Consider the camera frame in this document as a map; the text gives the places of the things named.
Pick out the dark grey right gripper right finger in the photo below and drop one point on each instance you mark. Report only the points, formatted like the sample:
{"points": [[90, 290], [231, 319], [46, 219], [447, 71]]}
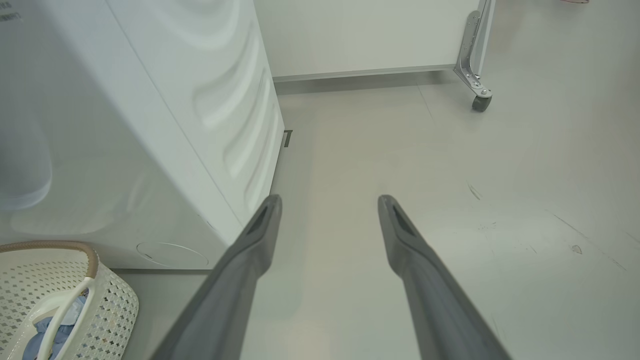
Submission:
{"points": [[440, 310]]}

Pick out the white front-load washing machine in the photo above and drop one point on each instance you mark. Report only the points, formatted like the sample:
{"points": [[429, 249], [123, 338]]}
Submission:
{"points": [[125, 125]]}

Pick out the white perforated laundry basket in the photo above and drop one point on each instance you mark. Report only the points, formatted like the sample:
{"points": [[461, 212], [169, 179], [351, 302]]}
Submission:
{"points": [[110, 310]]}

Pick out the white partition panel on casters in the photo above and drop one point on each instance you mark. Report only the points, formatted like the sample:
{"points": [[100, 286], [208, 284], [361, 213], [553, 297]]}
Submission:
{"points": [[350, 35]]}

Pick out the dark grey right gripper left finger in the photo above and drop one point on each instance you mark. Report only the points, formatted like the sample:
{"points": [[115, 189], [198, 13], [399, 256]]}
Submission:
{"points": [[230, 290]]}

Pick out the blue bear-print garment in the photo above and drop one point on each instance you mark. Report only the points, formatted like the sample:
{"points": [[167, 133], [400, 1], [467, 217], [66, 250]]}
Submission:
{"points": [[65, 330]]}

